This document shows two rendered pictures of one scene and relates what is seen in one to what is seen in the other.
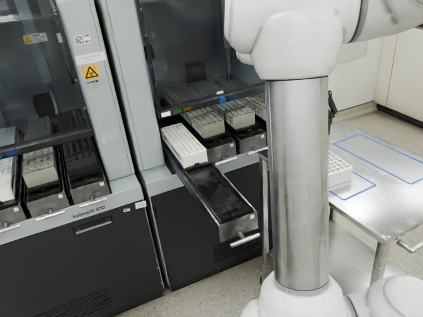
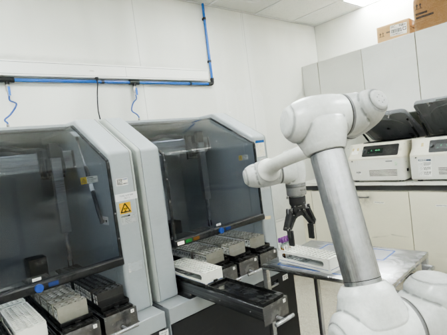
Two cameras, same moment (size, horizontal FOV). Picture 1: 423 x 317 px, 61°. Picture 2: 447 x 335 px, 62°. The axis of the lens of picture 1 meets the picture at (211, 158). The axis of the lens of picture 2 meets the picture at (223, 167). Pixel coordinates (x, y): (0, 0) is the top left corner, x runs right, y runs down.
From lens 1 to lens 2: 63 cm
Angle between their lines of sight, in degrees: 33
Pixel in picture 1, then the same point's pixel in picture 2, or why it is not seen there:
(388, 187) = not seen: hidden behind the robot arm
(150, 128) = (167, 258)
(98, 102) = (128, 234)
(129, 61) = (153, 199)
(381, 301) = (415, 282)
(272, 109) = (321, 167)
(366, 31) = (356, 125)
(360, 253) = not seen: outside the picture
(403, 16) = (372, 115)
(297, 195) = (350, 213)
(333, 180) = (332, 264)
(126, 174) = (146, 306)
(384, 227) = not seen: hidden behind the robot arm
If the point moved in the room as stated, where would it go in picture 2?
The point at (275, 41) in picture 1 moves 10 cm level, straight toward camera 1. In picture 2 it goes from (320, 129) to (336, 126)
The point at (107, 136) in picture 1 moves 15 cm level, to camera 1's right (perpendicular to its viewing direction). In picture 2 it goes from (133, 266) to (167, 258)
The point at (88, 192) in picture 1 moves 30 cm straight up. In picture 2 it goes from (120, 320) to (109, 245)
